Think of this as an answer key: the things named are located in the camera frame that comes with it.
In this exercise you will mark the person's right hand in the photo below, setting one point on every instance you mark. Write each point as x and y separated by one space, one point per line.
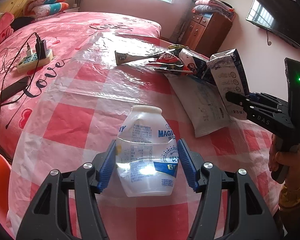
293 165

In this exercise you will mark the blue and white milk carton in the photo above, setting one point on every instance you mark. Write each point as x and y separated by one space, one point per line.
230 80

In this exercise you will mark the person's right forearm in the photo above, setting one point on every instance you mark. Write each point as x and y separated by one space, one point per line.
296 192

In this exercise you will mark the folded pink blanket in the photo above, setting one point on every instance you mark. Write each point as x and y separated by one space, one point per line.
1 35

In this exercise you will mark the stack of folded blankets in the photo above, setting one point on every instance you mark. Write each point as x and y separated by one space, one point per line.
212 6

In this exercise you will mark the wooden cabinet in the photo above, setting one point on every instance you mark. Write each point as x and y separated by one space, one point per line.
207 33

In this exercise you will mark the white and black wrapper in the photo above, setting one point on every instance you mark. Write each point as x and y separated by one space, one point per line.
192 62

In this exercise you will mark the brown cone wrapper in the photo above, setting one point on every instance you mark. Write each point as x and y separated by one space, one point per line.
122 57

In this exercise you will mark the black cloth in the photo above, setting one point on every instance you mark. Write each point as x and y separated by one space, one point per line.
22 23

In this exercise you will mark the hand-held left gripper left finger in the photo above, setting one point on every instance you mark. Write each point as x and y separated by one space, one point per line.
107 170

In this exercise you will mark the cream power strip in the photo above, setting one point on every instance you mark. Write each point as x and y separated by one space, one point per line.
32 63

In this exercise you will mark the white charger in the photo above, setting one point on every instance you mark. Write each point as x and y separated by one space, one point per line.
29 51

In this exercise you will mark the red snack bag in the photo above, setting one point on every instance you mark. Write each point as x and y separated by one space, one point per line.
168 58

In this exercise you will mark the black charger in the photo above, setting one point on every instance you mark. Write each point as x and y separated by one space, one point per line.
42 48

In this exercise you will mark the checkered plastic sheet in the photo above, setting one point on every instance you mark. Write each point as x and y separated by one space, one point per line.
77 120

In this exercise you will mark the pink heart bed blanket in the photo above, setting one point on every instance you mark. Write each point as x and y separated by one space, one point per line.
72 30

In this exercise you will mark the yellow headboard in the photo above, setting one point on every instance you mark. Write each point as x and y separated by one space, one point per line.
17 1

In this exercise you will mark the white plastic bottle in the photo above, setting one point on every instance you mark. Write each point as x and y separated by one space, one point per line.
145 135

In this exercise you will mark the wall television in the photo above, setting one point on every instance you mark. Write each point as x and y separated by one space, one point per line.
277 17

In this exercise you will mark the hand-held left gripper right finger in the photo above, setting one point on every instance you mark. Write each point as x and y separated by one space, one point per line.
187 165

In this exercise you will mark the black phone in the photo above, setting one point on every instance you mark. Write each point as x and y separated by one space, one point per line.
15 89

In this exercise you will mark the large white packet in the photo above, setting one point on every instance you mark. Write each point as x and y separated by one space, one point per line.
202 105

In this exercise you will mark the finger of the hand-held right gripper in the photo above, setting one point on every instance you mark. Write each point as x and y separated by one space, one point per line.
270 101
260 116

